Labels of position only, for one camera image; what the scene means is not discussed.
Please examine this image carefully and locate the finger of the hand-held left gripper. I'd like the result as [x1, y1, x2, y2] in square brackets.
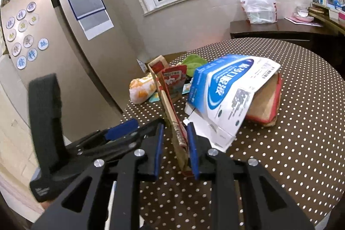
[78, 119, 165, 163]
[66, 119, 140, 151]

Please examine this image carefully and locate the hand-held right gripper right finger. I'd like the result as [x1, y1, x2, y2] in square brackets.
[186, 122, 316, 230]

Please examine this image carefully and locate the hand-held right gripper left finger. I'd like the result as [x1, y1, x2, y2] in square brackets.
[31, 122, 165, 230]

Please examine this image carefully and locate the brown red carton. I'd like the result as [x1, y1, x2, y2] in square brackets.
[147, 55, 193, 177]

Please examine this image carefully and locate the yellow white snack packet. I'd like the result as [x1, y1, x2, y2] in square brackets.
[129, 72, 158, 104]

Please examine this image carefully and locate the blue white cardboard box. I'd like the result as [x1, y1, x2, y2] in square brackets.
[184, 54, 281, 154]

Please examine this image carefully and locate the red snack box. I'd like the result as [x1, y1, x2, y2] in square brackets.
[161, 64, 188, 105]

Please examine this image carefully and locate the group of round fridge magnets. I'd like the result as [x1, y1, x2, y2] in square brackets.
[5, 1, 49, 70]

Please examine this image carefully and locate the flat brown red-edged box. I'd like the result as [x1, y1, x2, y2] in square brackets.
[245, 72, 283, 128]

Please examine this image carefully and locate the green plush toy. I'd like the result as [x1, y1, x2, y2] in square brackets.
[180, 53, 209, 77]

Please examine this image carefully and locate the brown polka dot tablecloth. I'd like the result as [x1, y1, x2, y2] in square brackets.
[119, 37, 345, 230]

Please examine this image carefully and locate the white-framed grey paper sheet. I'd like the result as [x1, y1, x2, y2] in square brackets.
[78, 9, 114, 41]

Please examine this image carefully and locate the blue-framed grey paper sheet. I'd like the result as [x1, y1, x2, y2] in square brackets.
[67, 0, 106, 21]

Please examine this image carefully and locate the dark wooden cabinet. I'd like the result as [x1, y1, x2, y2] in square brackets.
[230, 18, 345, 58]

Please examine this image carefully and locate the white plastic bag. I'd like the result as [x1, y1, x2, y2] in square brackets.
[240, 0, 279, 25]

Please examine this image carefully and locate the pink plate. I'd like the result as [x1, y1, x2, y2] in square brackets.
[292, 14, 315, 23]

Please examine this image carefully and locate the pink paper sheet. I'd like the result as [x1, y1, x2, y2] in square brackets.
[284, 17, 323, 27]

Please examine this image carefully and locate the wooden desk shelf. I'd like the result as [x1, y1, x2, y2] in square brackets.
[308, 2, 345, 34]

